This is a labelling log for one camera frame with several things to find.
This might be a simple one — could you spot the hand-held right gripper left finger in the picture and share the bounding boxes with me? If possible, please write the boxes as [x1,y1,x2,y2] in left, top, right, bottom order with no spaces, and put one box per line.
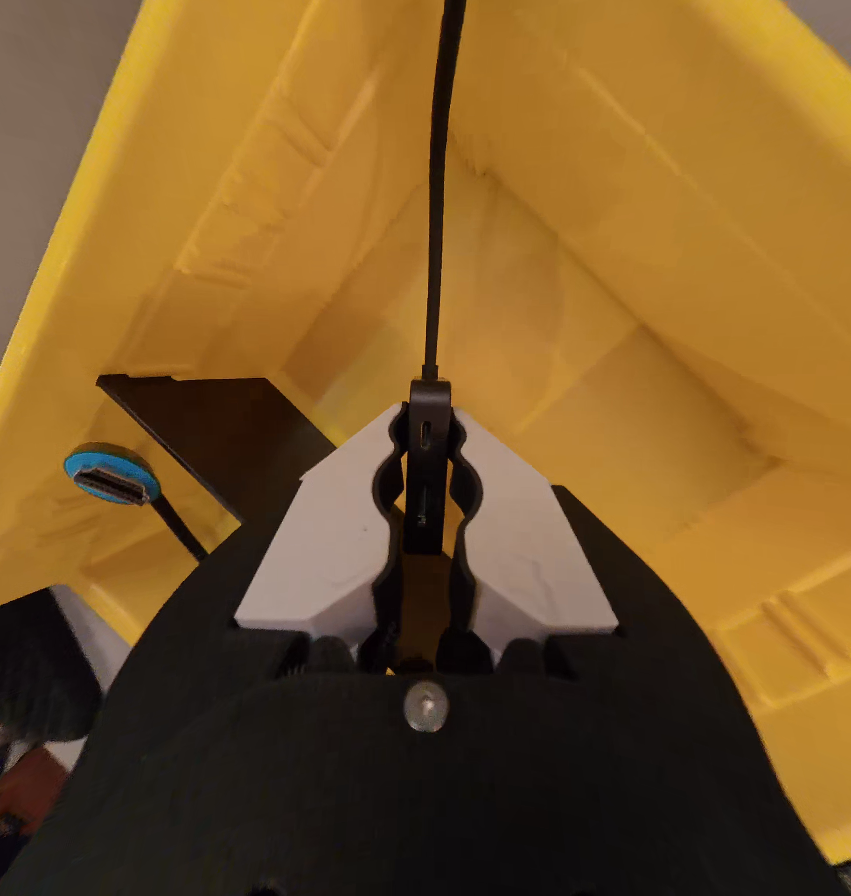
[234,402,409,674]

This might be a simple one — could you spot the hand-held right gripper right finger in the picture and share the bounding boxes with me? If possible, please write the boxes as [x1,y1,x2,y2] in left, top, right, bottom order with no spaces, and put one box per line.
[436,407,620,674]

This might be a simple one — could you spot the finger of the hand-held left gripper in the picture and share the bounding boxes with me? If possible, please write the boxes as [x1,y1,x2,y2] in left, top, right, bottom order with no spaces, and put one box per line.
[52,584,135,695]

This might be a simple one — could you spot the large yellow plastic bin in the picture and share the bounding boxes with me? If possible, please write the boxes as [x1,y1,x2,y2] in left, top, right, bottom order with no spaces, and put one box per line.
[0,0,851,865]

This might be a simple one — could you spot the black braided HDMI cable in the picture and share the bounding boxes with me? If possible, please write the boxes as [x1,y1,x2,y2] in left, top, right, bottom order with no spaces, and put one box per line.
[63,442,209,564]

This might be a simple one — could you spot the thin black adapter cable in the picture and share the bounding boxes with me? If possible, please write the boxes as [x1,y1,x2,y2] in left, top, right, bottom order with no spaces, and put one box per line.
[422,0,468,382]

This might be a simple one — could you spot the person's left hand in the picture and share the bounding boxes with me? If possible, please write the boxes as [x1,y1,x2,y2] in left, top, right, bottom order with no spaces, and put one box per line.
[0,745,73,837]

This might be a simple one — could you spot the black bin divider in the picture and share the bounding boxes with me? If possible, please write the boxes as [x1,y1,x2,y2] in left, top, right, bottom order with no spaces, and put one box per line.
[95,374,339,526]

